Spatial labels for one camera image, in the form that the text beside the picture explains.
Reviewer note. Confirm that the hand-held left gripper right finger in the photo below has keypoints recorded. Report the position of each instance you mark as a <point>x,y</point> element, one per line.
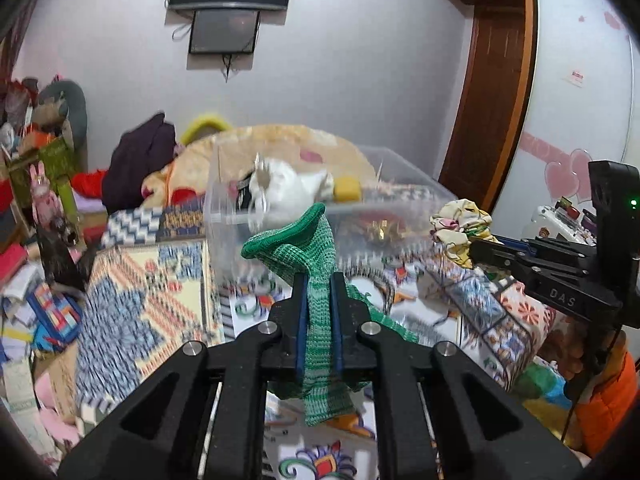
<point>334,332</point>

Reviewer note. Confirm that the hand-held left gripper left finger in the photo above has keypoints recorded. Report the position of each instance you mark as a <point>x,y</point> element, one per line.
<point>301,332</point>

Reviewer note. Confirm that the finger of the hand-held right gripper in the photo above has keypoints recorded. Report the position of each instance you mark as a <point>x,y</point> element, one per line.
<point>492,257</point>
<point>550,249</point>

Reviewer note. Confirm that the green knitted sock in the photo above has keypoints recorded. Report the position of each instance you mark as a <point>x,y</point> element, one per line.
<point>320,260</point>

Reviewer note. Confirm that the clear plastic storage box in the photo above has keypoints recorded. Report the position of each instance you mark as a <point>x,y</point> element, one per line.
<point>400,170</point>

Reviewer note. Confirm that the person's right forearm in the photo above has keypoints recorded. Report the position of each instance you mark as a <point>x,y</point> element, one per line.
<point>607,400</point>

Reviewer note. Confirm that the white sewing machine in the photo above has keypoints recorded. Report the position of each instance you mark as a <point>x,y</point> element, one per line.
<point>547,225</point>

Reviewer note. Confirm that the yellow floral crumpled cloth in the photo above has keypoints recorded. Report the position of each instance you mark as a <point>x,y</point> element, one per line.
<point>462,222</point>

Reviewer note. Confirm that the white wardrobe door pink hearts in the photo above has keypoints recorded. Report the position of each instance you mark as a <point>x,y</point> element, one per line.
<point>575,125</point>

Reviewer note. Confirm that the green plush ball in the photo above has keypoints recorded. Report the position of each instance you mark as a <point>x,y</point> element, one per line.
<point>535,381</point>

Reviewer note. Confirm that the yellow plush piece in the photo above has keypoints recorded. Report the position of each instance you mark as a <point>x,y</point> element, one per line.
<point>346,189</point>

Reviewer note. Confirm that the white sock in bin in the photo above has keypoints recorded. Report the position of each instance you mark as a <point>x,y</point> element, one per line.
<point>285,187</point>

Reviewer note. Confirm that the colourful patterned bed blanket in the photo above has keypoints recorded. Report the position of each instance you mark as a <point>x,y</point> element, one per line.
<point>140,310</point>

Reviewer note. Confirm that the beige plush blanket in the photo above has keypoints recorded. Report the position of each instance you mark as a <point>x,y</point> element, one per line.
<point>300,137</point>

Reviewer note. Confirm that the zigzag patterned cloth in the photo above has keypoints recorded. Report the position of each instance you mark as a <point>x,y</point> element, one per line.
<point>132,225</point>

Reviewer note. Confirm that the yellow curved plush band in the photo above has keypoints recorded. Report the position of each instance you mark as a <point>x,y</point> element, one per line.
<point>205,121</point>

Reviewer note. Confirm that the purple garment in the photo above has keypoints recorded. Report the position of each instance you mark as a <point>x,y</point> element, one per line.
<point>137,160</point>

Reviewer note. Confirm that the red cloth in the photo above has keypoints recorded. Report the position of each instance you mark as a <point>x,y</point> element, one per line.
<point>90,184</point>

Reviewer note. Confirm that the pink cloth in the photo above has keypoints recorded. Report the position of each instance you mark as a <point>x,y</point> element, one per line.
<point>55,420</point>

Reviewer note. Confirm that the pile of books and papers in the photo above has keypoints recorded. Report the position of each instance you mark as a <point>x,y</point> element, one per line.
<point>30,310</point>

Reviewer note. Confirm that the pink bunny doll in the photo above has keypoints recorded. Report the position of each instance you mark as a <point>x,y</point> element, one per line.
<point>44,197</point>

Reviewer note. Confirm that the green cardboard box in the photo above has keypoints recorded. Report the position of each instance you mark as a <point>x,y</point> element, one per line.
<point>55,157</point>

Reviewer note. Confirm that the grey plush pillow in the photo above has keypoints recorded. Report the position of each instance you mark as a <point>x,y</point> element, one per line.
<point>75,105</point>

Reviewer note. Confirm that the wooden wardrobe frame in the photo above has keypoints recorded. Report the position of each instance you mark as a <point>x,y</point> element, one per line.
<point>492,85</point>

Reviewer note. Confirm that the black framed wall panel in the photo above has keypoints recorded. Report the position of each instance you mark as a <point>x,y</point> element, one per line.
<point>224,31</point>

